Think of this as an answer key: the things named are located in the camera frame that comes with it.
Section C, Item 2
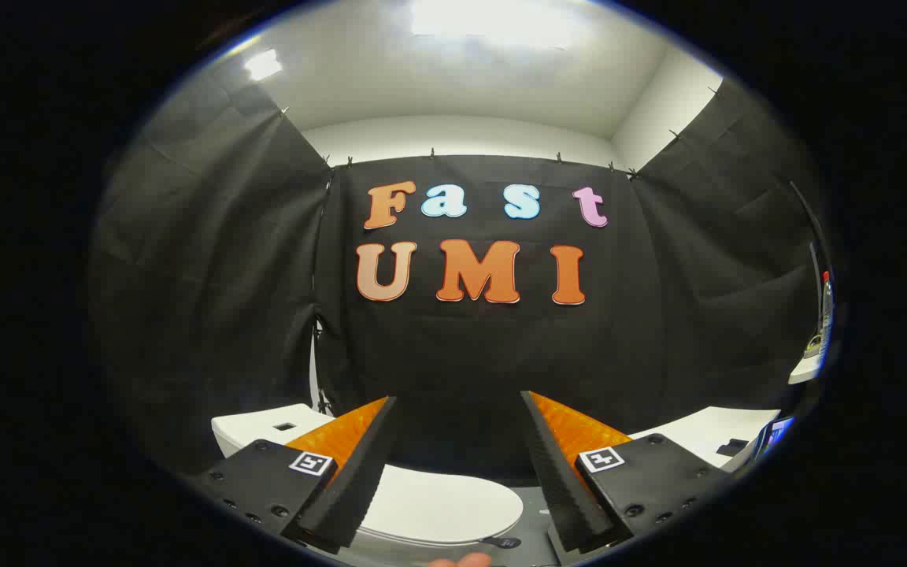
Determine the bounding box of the white drawer cabinet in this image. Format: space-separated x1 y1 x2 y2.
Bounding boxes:
628 406 782 473

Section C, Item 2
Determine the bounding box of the white shelf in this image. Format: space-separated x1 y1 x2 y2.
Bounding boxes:
787 353 826 386

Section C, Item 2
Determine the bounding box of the clear bottle with red cap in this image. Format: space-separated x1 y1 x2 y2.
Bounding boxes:
814 270 835 360

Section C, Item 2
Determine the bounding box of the backdrop stand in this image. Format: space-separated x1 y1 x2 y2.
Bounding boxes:
309 313 333 415

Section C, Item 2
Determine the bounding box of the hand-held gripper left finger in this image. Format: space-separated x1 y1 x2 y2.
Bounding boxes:
186 396 398 554

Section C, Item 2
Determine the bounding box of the black backdrop cloth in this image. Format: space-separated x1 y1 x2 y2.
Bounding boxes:
87 75 826 483

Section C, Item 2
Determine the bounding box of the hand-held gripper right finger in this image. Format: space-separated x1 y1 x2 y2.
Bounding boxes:
520 390 738 554

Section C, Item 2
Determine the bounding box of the blue-lit screen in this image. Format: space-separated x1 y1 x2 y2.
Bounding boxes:
759 415 796 459

